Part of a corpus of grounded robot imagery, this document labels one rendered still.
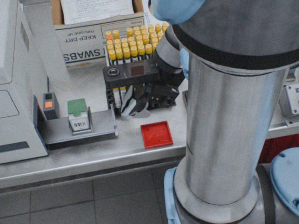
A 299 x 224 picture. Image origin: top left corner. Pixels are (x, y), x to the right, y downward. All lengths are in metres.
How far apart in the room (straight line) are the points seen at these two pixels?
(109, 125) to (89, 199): 0.98
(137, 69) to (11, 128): 0.29
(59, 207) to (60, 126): 0.97
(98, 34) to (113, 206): 0.98
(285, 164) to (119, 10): 0.76
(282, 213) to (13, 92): 0.51
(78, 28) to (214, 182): 0.67
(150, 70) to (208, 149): 0.40
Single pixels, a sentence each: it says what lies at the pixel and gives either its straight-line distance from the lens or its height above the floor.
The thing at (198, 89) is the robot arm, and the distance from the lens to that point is 0.32.
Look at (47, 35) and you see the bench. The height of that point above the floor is 0.88.
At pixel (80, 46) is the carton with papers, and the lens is 1.03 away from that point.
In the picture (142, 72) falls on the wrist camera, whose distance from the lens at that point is 0.74.
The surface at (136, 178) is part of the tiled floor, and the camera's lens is 1.82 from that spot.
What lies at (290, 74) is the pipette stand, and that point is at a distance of 1.05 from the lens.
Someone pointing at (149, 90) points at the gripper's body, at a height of 1.03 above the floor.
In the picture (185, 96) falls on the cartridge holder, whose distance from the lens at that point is 0.93.
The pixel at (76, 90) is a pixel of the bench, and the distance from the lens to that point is 1.01.
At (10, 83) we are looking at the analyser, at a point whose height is 1.13.
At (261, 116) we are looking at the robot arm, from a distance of 0.33.
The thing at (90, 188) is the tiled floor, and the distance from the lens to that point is 1.83.
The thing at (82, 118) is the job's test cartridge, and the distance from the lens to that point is 0.82.
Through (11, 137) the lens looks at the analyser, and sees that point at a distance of 0.84.
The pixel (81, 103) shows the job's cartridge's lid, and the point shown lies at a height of 0.98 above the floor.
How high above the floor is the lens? 1.60
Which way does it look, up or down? 51 degrees down
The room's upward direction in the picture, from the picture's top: 4 degrees counter-clockwise
